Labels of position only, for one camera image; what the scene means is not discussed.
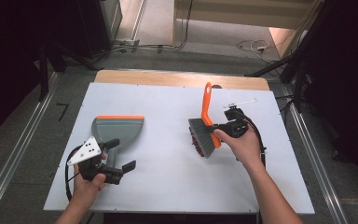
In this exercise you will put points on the person's left hand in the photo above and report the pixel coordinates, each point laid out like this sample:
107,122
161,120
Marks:
85,191

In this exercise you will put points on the black metal stand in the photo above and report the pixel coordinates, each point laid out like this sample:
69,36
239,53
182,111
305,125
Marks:
298,71
43,71

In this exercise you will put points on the person's right hand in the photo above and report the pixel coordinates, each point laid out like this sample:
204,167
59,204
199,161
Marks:
245,147

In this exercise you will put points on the white board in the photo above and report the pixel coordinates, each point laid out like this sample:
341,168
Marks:
167,180

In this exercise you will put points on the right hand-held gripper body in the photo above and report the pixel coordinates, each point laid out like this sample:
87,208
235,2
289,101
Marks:
236,126

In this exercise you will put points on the wooden table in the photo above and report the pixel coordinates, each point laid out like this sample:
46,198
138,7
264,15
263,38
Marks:
155,77

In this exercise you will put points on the dark cabinet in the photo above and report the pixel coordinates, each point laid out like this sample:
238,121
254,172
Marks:
94,28

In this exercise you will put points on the orange brush with grey bristles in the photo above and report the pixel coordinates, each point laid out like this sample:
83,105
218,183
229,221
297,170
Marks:
207,105

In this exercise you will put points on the metal floor rail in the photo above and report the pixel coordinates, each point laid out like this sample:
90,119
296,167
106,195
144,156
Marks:
317,146
15,146

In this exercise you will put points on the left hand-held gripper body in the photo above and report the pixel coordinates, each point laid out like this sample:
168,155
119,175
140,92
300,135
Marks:
87,151

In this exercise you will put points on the light wooden furniture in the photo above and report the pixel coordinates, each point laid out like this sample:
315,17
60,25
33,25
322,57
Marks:
245,12

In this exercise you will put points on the grey dustpan with orange edge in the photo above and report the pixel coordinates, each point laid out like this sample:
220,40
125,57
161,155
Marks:
118,129

